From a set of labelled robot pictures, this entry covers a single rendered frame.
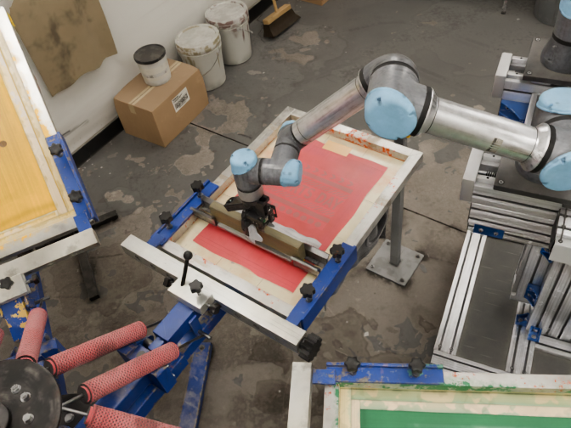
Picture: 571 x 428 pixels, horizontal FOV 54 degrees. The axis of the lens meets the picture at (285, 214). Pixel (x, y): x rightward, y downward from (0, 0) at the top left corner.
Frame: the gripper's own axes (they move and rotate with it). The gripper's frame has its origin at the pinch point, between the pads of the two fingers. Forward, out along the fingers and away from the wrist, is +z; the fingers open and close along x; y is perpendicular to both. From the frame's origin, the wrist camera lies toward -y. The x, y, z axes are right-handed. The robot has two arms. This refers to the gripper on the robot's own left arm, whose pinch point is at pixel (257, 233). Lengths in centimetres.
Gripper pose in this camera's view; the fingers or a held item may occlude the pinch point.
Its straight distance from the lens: 180.0
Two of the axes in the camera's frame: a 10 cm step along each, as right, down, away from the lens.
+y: 8.2, 3.7, -4.5
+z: 1.2, 6.5, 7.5
